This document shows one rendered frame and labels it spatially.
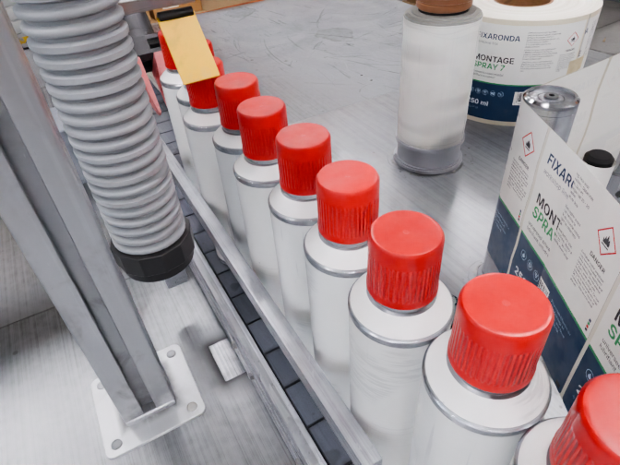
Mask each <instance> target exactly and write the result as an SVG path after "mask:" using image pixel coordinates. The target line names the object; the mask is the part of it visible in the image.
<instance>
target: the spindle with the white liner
mask: <svg viewBox="0 0 620 465"><path fill-rule="evenodd" d="M472 2H473V0H416V5H415V6H412V7H410V8H408V9H407V10H406V11H405V13H404V14H403V38H402V47H401V71H400V82H399V112H398V128H397V130H396V140H397V141H398V146H397V147H395V149H394V155H393V156H394V160H395V162H396V163H397V164H398V165H399V166H400V167H402V168H403V169H405V170H407V171H410V172H413V173H419V174H441V173H447V172H450V171H452V170H454V169H456V168H457V167H458V166H459V165H460V164H461V161H462V152H461V150H460V145H462V143H463V142H464V138H465V133H464V129H465V125H466V120H467V113H468V106H469V99H470V95H471V84H472V78H473V69H474V65H475V60H476V55H477V50H478V42H479V35H480V29H481V25H482V20H483V12H482V10H481V9H480V8H479V7H477V6H475V5H473V4H472Z"/></svg>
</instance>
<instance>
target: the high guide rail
mask: <svg viewBox="0 0 620 465"><path fill-rule="evenodd" d="M160 137H161V136H160ZM161 142H162V145H163V148H164V150H165V153H166V159H167V162H168V164H169V169H170V171H171V173H172V177H173V180H174V182H175V183H176V185H177V186H178V188H179V189H180V191H181V193H182V194H183V196H184V197H185V199H186V201H187V203H188V204H189V206H190V207H191V209H192V210H193V211H194V213H195V214H196V216H197V218H198V219H199V221H200V223H201V224H202V226H203V227H204V229H205V230H206V232H207V234H208V235H209V237H210V239H211V240H212V242H213V244H215V246H216V247H217V249H218V250H219V252H220V254H221V256H222V257H223V259H224V260H225V262H226V264H227V265H228V267H229V268H230V270H231V271H232V274H233V275H234V277H235V278H236V279H237V280H238V282H239V284H240V285H241V287H242V288H243V290H244V292H245V294H246V295H247V297H248V298H249V300H250V302H251V303H252V305H253V306H254V308H255V309H256V311H257V312H258V314H259V315H260V317H261V318H262V320H263V322H264V323H265V325H266V326H267V328H268V330H269V332H270V333H271V335H272V336H273V338H274V339H275V341H276V342H277V343H278V345H279V346H280V348H281V350H282V352H283V353H284V355H285V356H286V358H287V359H288V361H289V363H290V364H291V366H292V368H293V369H294V371H295V373H296V374H297V375H298V376H299V378H300V379H301V381H302V383H303V384H304V386H305V388H306V389H307V391H308V393H309V394H310V396H311V397H312V399H313V400H314V402H315V404H316V406H317V407H318V409H320V411H321V413H322V414H323V416H324V417H325V419H326V420H327V422H328V424H329V426H330V427H331V429H332V430H333V432H334V434H335V435H336V437H337V438H338V439H339V441H340V443H341V444H342V446H343V447H344V449H345V450H346V452H347V454H348V455H349V457H350V458H351V460H352V462H353V464H354V465H382V457H381V455H380V454H379V452H378V451H377V449H376V448H375V446H374V445H373V443H372V442H371V440H370V439H369V437H368V436H367V435H366V433H365V432H364V430H363V428H362V427H361V425H359V424H358V422H357V421H356V419H355V418H354V416H353V415H352V413H351V411H350V410H349V409H348V407H347V406H346V404H345V403H344V401H343V400H342V398H341V397H340V395H339V394H338V392H337V391H336V389H335V388H334V387H333V386H332V385H331V383H330V382H329V380H328V378H327V377H326V375H325V374H324V372H323V371H322V370H321V368H320V367H319V365H318V364H317V362H316V360H315V359H314V358H313V356H312V355H311V353H310V352H309V351H308V350H307V348H306V347H305V346H304V344H303V342H302V341H301V339H300V338H299V336H298V335H297V334H296V332H295V331H294V329H293V328H292V326H291V324H290V323H289V321H288V320H287V319H286V317H285V316H284V314H283V313H282V312H281V310H280V309H279V308H278V306H277V305H276V303H275V302H274V300H273V299H272V297H271V296H270V295H269V293H268V291H267V290H266V288H265V287H264V285H263V284H262V282H261V281H260V280H259V278H258V277H257V275H256V273H255V272H254V271H253V270H252V269H251V267H250V266H249V264H248V263H247V261H246V260H245V258H244V257H243V255H242V254H241V252H240V251H239V249H238V248H237V246H236V245H235V243H234V242H233V240H232V239H231V237H230V236H229V234H228V233H227V232H226V231H225V230H224V228H223V227H222V225H221V223H220V222H219V220H218V219H217V218H216V216H215V215H214V213H213V212H212V210H211V209H210V207H209V205H208V204H207V203H206V201H205V200H204V198H203V197H202V196H201V195H200V193H199V192H198V191H197V189H196V187H195V186H194V184H193V183H192V181H191V180H190V179H189V177H188V176H187V174H186V173H185V171H184V169H183V168H182V167H181V165H180V164H179V162H178V161H177V159H176V158H175V157H174V156H173V154H172V153H171V151H170V150H169V148H168V147H167V145H166V144H165V142H164V141H163V140H162V138H161Z"/></svg>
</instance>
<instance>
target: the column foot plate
mask: <svg viewBox="0 0 620 465"><path fill-rule="evenodd" d="M157 354H158V356H159V358H160V360H161V364H162V366H163V368H164V371H165V374H166V375H167V378H168V381H169V383H170V386H171V389H172V391H173V394H174V397H175V400H176V403H175V404H174V405H172V406H170V407H168V408H166V409H164V410H162V411H159V412H157V413H155V414H153V415H151V416H150V417H148V418H146V419H144V420H142V421H139V422H137V423H134V424H132V425H130V426H127V425H126V424H125V421H124V420H123V418H122V416H121V415H120V413H119V411H118V410H117V409H116V407H115V406H114V404H113V402H112V400H111V399H110V397H109V395H108V394H107V392H106V390H105V389H104V387H103V385H102V384H101V381H100V380H99V378H97V379H95V380H94V381H93V382H92V383H91V385H90V389H91V393H92V397H93V401H94V406H95V410H96V414H97V418H98V422H99V427H100V430H101V438H102V443H103V446H104V451H105V455H106V457H107V458H108V459H118V458H120V457H122V456H123V455H125V454H127V453H128V452H130V451H132V450H134V449H136V448H138V447H141V446H143V445H145V444H147V443H148V442H150V441H152V440H154V439H156V438H158V437H160V436H162V435H165V434H166V433H168V432H170V431H172V430H173V429H175V428H177V427H179V426H181V425H183V424H185V423H188V422H190V421H192V420H194V419H196V418H197V417H199V416H201V415H202V414H203V413H204V412H205V410H206V406H205V403H204V401H203V399H202V397H201V395H200V392H199V390H198V388H197V384H196V382H195V380H194V378H193V376H192V374H191V371H190V369H189V367H188V364H187V362H186V360H185V357H184V355H183V352H182V350H181V348H180V346H179V345H177V344H174V345H171V346H169V347H167V348H164V349H162V350H160V351H158V352H157Z"/></svg>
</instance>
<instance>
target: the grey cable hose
mask: <svg viewBox="0 0 620 465"><path fill-rule="evenodd" d="M9 1H11V2H15V3H16V4H14V6H13V8H12V9H13V12H14V14H15V16H16V17H17V18H19V19H22V21H21V22H20V28H21V30H22V32H23V33H24V34H25V35H27V36H29V37H28V39H27V45H28V46H29V48H30V50H31V51H33V52H34V54H33V59H34V62H35V64H36V65H37V66H39V67H40V74H41V77H42V79H43V80H44V81H45V82H46V84H45V87H46V89H47V91H48V93H49V94H50V95H51V96H52V102H53V104H54V107H55V108H56V109H57V114H58V116H59V119H60V120H61V121H62V122H63V128H64V130H65V132H66V133H67V134H68V140H69V142H70V144H71V145H72V147H73V151H74V153H75V155H76V157H77V158H78V163H79V165H80V167H81V168H82V172H83V175H84V177H85V178H86V180H87V181H88V186H89V189H90V190H91V193H92V196H93V198H94V199H95V201H96V205H97V207H98V209H99V210H100V213H101V216H102V218H103V220H104V223H105V226H106V227H107V229H108V233H109V234H110V236H111V243H110V249H111V251H112V254H113V257H114V259H115V262H116V264H117V265H118V266H119V267H120V268H121V269H122V270H123V271H124V272H125V273H126V275H127V276H129V277H130V278H131V279H133V280H137V281H141V282H156V281H161V280H167V279H169V278H171V277H173V276H175V275H177V274H178V273H180V272H181V271H183V270H184V269H185V268H186V267H187V266H188V265H189V263H190V262H191V260H192V258H193V255H194V248H195V241H194V235H193V231H192V228H191V224H190V221H189V219H188V218H187V217H186V216H184V215H183V212H182V209H181V205H180V202H179V199H178V196H177V192H176V190H175V185H174V182H173V177H172V173H171V171H170V169H169V164H168V162H167V159H166V153H165V150H164V148H163V145H162V142H161V138H160V132H159V129H158V127H157V126H156V124H157V123H156V119H155V117H154V115H153V110H152V107H151V104H150V102H149V95H148V93H147V91H146V90H145V88H146V85H145V81H144V79H143V77H142V76H141V75H142V71H141V68H140V65H139V64H138V63H137V60H138V58H137V53H136V51H135V50H133V47H134V43H133V40H132V37H131V36H129V35H128V32H129V27H128V24H127V22H126V21H124V20H123V18H124V16H125V12H124V10H123V7H122V6H120V5H118V4H117V3H118V2H119V1H120V0H9Z"/></svg>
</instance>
